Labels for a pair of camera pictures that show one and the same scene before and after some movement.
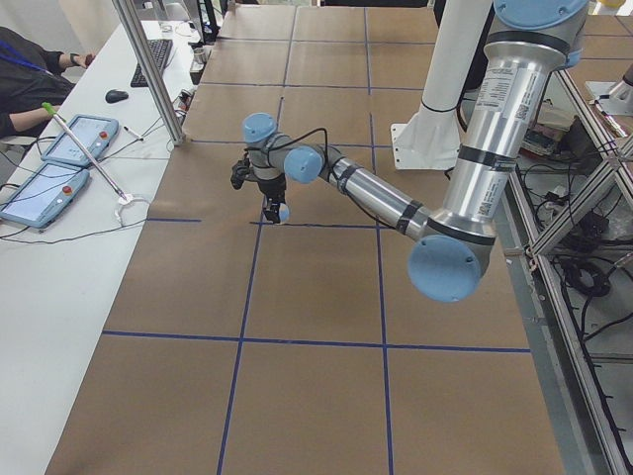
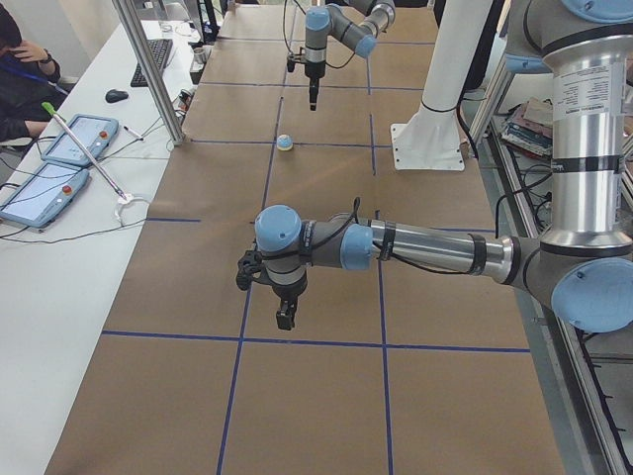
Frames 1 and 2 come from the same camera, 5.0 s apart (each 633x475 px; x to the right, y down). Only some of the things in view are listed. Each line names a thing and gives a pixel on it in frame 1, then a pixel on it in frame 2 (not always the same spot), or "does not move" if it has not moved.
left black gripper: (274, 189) to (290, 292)
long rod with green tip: (53, 113) does not move
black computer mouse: (114, 96) does not move
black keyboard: (160, 49) does not move
